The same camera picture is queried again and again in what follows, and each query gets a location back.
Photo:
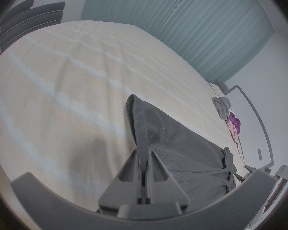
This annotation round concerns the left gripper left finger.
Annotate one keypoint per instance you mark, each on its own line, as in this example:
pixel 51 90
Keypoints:
pixel 124 188

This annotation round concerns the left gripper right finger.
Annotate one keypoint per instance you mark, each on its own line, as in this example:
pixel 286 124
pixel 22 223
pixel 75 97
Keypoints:
pixel 163 188

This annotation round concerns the black T-shirt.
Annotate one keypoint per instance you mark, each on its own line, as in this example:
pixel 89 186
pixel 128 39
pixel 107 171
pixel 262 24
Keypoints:
pixel 182 147

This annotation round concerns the bed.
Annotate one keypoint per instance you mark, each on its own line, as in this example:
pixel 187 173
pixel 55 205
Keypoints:
pixel 62 92

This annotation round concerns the pink garment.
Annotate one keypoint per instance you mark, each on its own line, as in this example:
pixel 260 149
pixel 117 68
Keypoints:
pixel 232 133

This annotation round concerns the purple garment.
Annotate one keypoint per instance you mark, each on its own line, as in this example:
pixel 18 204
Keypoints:
pixel 235 122

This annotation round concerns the grey garment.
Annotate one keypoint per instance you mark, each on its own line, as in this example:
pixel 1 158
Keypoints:
pixel 222 105

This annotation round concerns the grey bedside table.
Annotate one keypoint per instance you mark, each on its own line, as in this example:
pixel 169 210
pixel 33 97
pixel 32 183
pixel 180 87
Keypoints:
pixel 222 83

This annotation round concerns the blue-green curtain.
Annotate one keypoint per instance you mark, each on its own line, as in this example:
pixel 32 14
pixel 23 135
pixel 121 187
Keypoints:
pixel 218 32
pixel 134 6

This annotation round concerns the black chest of drawers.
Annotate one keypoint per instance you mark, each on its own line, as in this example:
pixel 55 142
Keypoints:
pixel 31 23

